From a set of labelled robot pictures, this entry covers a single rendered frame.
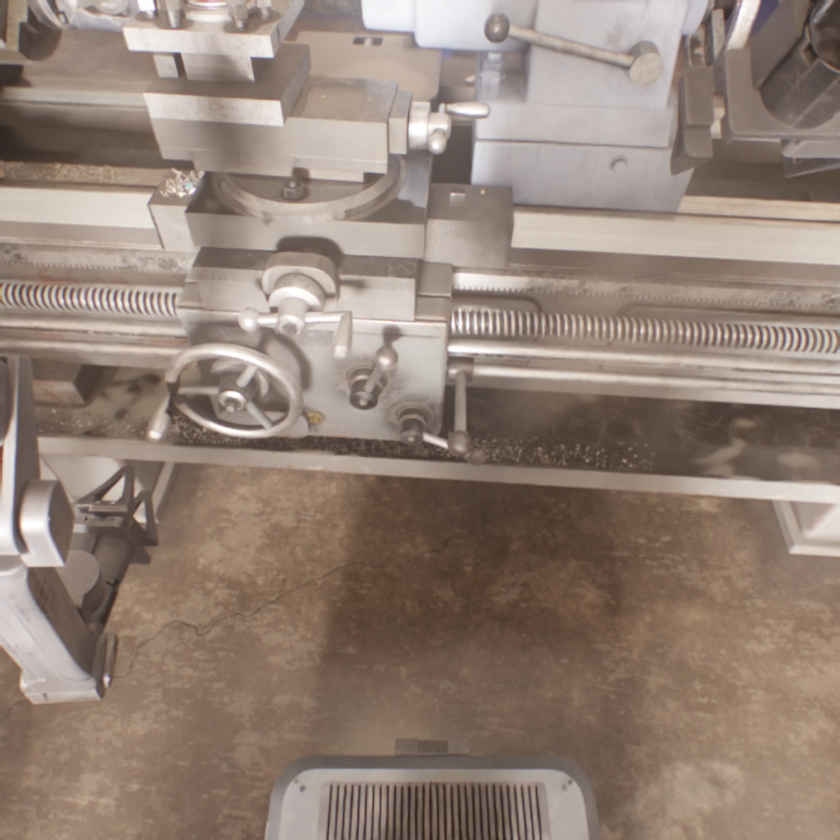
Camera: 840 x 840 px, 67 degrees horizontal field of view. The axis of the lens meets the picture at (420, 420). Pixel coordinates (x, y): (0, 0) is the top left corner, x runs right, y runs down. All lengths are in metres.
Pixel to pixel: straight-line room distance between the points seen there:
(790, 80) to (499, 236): 0.55
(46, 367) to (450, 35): 0.99
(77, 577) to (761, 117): 0.74
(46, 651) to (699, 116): 0.68
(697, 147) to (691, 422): 0.94
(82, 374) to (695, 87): 1.22
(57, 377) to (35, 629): 0.89
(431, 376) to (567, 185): 0.37
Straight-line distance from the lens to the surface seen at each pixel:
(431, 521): 1.63
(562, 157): 1.06
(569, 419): 1.34
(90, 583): 0.77
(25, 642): 0.65
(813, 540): 1.85
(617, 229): 1.06
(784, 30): 0.52
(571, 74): 1.05
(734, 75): 0.55
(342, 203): 0.87
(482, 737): 1.45
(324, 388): 1.05
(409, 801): 1.16
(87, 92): 1.51
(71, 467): 1.66
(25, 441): 0.47
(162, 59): 0.93
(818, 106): 0.53
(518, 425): 1.31
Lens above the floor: 1.41
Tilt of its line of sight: 51 degrees down
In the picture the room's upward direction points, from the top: 2 degrees clockwise
